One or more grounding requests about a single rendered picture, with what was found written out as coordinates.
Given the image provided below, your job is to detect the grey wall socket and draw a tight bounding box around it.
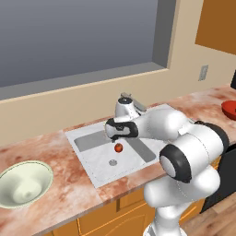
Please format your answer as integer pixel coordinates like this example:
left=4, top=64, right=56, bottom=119
left=197, top=64, right=209, bottom=82

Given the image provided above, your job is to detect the red bowl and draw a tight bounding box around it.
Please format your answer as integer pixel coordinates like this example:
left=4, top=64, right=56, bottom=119
left=220, top=100, right=236, bottom=121

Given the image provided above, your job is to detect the grey window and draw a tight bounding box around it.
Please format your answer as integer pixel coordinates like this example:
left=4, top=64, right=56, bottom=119
left=0, top=0, right=178, bottom=101

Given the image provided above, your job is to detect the grey sink tap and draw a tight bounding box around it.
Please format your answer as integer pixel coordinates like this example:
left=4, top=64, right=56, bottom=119
left=120, top=91, right=148, bottom=112

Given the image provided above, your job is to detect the black appliance on worktop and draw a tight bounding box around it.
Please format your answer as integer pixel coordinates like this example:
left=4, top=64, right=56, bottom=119
left=230, top=69, right=236, bottom=90

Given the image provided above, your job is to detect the orange drawer front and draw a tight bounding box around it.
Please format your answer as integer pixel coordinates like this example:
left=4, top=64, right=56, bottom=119
left=117, top=187, right=147, bottom=212

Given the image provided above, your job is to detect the red apple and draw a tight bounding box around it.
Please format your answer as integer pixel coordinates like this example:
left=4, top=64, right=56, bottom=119
left=113, top=143, right=124, bottom=154

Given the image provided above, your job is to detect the black built-in appliance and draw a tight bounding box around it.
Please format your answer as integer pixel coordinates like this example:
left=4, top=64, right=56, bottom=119
left=200, top=143, right=236, bottom=214

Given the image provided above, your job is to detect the pale green bowl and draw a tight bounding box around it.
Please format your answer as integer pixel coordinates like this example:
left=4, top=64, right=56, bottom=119
left=0, top=159, right=54, bottom=210

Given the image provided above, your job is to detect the orange wall cabinet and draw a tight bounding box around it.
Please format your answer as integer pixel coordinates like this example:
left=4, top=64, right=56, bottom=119
left=195, top=0, right=236, bottom=56

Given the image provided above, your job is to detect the orange arched cabinet door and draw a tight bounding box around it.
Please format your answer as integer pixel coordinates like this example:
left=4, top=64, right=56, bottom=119
left=76, top=202, right=158, bottom=236

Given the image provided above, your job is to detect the white sink basin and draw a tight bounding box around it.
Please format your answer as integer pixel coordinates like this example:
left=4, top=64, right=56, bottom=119
left=64, top=103, right=173, bottom=189

